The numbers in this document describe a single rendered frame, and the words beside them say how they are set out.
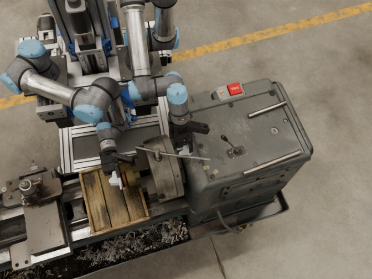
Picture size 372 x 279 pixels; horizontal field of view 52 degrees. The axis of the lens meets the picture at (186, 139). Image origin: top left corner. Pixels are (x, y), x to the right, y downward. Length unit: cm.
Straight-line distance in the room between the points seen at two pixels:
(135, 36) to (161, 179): 64
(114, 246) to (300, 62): 236
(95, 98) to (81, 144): 131
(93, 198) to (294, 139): 106
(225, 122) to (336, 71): 211
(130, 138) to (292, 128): 144
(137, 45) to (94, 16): 54
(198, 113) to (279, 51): 202
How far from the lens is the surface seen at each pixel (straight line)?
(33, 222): 204
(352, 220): 321
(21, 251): 210
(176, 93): 140
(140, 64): 150
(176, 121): 148
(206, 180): 168
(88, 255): 234
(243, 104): 186
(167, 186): 175
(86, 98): 169
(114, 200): 206
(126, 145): 290
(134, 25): 153
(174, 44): 192
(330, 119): 347
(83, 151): 294
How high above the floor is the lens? 284
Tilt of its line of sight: 65 degrees down
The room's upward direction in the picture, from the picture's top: 3 degrees clockwise
